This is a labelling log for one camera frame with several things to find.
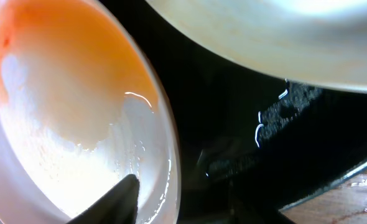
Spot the round black serving tray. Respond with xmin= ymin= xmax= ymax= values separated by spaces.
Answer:
xmin=105 ymin=0 xmax=367 ymax=223

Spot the white plate with ketchup smear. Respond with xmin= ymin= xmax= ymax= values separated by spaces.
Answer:
xmin=148 ymin=0 xmax=367 ymax=93

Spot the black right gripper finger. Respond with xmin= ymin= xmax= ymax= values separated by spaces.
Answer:
xmin=67 ymin=174 xmax=140 ymax=224

